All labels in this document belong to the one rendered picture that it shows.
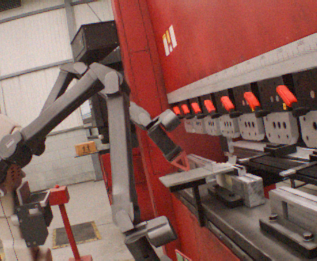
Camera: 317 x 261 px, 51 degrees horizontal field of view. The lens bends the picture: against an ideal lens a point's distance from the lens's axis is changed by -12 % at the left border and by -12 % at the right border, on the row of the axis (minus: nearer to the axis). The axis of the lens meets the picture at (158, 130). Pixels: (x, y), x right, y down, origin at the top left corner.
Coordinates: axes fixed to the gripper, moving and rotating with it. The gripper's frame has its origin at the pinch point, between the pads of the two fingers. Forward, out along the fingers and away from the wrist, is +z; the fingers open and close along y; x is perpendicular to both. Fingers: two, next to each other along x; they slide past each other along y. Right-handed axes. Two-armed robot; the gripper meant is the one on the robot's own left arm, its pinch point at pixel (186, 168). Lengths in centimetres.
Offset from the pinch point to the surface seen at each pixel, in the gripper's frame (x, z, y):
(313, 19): -30, -24, -82
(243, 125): -19.1, -5.6, -32.5
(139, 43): -35, -57, 87
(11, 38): 63, -346, 697
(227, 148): -17.0, 5.0, -2.0
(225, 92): -24.6, -15.0, -21.2
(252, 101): -20, -13, -51
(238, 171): -12.9, 11.8, -11.6
